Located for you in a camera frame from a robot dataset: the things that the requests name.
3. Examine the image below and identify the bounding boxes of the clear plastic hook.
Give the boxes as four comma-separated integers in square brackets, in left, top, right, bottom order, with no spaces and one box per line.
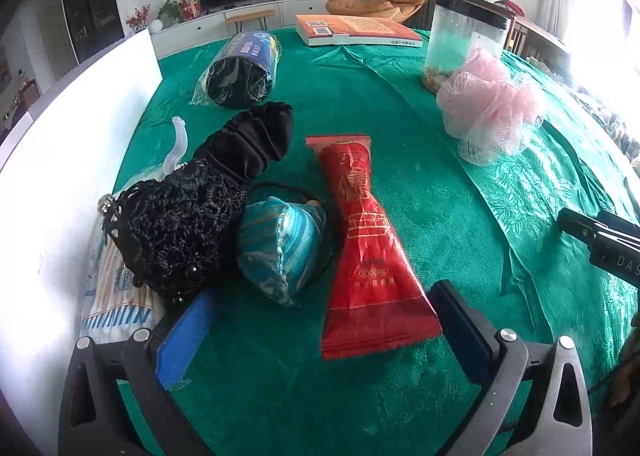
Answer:
[162,117,190,174]

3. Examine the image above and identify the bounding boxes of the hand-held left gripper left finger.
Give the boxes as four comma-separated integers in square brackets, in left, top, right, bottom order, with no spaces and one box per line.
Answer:
[57,288,217,456]

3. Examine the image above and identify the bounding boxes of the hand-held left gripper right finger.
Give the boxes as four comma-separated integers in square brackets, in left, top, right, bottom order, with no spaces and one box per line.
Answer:
[429,280,594,456]

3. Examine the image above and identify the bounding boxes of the person's right forearm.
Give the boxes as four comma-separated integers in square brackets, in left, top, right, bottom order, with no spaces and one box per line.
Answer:
[605,311,640,409]

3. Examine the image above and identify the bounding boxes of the black velvet pouch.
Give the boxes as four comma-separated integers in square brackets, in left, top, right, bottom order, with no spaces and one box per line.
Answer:
[192,101,295,184]

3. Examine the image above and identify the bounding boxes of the red snack packet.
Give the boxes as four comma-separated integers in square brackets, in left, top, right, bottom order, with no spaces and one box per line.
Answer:
[305,133,443,362]

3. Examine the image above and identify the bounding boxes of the black garbage bag roll pack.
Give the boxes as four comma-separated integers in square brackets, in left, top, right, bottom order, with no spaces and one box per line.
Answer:
[190,32,282,111]

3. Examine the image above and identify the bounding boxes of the cotton swab pack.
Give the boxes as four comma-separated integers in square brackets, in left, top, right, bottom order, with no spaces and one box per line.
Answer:
[80,181,166,344]

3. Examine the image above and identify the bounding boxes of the white television cabinet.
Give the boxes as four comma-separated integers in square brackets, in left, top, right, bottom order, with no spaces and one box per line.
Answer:
[150,0,341,59]

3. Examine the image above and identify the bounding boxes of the orange book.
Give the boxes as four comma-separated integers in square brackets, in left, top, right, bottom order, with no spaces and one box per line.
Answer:
[294,13,424,48]

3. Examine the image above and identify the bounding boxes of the white board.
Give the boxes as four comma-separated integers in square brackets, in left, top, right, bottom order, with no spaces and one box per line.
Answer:
[0,28,165,417]

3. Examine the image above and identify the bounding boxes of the black display cabinet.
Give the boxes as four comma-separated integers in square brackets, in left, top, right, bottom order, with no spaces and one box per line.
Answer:
[59,0,125,64]

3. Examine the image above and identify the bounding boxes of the teal striped pouch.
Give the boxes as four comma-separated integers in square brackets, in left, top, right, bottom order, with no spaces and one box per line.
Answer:
[236,196,328,307]

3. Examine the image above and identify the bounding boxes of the clear jar with black lid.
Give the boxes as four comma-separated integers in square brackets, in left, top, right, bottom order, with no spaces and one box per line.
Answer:
[421,0,512,94]

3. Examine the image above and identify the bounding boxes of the wooden stool with metal legs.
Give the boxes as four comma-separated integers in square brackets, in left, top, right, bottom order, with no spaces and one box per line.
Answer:
[224,9,277,36]

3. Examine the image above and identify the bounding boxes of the potted plant with red decoration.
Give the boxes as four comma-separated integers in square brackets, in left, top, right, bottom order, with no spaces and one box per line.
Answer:
[157,0,203,24]

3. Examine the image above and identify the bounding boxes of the red flowers in vase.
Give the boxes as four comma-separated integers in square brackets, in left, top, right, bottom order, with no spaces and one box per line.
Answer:
[125,4,152,33]

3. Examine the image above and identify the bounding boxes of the green patterned tablecloth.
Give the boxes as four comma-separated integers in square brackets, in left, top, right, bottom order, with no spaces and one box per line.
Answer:
[112,26,640,456]

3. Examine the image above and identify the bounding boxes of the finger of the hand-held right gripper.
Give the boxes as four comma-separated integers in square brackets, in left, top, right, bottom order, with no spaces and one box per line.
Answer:
[557,207,598,249]

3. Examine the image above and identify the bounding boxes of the black cable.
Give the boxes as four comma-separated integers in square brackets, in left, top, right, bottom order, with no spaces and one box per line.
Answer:
[586,371,618,397]

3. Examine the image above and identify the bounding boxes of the pink mesh bath loofah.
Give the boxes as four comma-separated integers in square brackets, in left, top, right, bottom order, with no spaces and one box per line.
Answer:
[436,47,545,167]

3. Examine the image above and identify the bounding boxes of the black knitted bag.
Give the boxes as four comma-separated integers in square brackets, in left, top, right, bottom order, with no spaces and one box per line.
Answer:
[96,161,249,304]

